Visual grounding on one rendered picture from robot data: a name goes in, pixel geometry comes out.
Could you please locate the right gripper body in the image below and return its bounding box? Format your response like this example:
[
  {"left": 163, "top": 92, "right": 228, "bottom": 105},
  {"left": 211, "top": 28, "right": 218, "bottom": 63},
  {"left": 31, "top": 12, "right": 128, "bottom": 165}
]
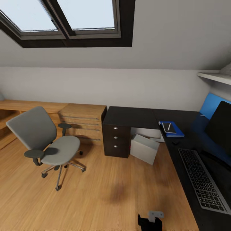
[{"left": 141, "top": 218, "right": 162, "bottom": 231}]

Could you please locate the monitor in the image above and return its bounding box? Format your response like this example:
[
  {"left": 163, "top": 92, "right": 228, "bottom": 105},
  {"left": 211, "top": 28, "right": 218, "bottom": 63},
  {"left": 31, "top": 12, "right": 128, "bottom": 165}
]
[{"left": 201, "top": 101, "right": 231, "bottom": 169}]

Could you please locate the swivel chair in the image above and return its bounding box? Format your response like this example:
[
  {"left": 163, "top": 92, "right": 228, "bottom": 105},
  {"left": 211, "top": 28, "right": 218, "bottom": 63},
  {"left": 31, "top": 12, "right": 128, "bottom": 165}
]
[{"left": 6, "top": 106, "right": 85, "bottom": 191}]

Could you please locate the keyboard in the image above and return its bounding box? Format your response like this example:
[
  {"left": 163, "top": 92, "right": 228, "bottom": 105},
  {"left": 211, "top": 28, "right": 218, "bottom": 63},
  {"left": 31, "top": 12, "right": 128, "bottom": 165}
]
[{"left": 178, "top": 149, "right": 231, "bottom": 216}]

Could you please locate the mouse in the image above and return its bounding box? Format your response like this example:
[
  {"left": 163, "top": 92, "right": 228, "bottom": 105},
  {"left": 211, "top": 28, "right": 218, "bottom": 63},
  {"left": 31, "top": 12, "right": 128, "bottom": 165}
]
[{"left": 173, "top": 139, "right": 180, "bottom": 144}]

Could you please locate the folder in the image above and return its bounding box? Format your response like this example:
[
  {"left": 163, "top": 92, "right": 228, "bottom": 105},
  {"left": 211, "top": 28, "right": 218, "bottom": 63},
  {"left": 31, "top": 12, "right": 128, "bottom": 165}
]
[{"left": 159, "top": 121, "right": 184, "bottom": 137}]

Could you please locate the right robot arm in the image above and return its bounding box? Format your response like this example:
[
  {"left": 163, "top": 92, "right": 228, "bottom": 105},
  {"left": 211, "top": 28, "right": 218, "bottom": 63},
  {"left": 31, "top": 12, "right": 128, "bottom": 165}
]
[{"left": 138, "top": 211, "right": 164, "bottom": 231}]

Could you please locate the notebook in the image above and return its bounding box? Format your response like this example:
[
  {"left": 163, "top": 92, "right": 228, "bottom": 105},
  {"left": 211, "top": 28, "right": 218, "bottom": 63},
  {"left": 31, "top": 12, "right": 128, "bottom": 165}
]
[{"left": 162, "top": 123, "right": 176, "bottom": 133}]

